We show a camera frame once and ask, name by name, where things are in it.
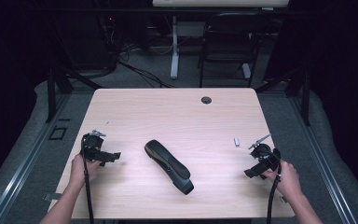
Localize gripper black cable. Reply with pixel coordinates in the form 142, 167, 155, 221
80, 136, 95, 224
266, 162, 283, 224

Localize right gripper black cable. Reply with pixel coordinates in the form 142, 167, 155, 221
266, 162, 283, 224

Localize white desk leg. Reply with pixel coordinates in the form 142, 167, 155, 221
170, 15, 181, 80

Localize person's left hand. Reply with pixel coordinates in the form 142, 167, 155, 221
69, 153, 103, 189

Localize person's right hand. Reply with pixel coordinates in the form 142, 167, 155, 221
262, 160, 304, 204

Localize black folding chair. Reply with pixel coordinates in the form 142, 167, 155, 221
197, 12, 270, 89

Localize black metal frame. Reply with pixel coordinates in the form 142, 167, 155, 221
45, 66, 104, 123
255, 67, 312, 127

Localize aluminium floor rail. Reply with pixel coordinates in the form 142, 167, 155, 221
287, 92, 358, 224
0, 92, 73, 224

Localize black floor cables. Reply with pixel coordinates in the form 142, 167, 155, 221
117, 60, 175, 89

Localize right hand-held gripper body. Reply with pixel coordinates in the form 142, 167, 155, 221
247, 133, 282, 172

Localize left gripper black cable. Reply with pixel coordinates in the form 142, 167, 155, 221
80, 136, 95, 224

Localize black computer tower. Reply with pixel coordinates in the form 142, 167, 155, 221
70, 12, 118, 72

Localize white desk foot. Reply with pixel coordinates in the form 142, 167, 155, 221
241, 63, 253, 79

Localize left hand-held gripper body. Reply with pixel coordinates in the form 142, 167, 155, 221
81, 130, 107, 162

